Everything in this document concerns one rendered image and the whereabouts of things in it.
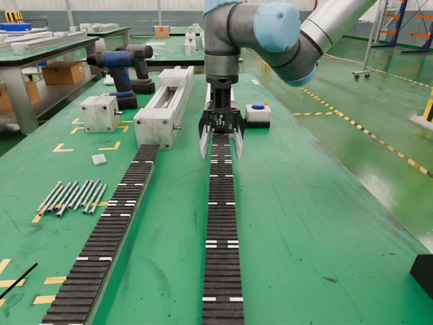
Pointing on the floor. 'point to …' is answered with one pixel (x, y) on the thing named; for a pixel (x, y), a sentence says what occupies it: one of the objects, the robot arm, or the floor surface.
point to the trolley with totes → (26, 34)
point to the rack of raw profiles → (410, 31)
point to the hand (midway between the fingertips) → (221, 153)
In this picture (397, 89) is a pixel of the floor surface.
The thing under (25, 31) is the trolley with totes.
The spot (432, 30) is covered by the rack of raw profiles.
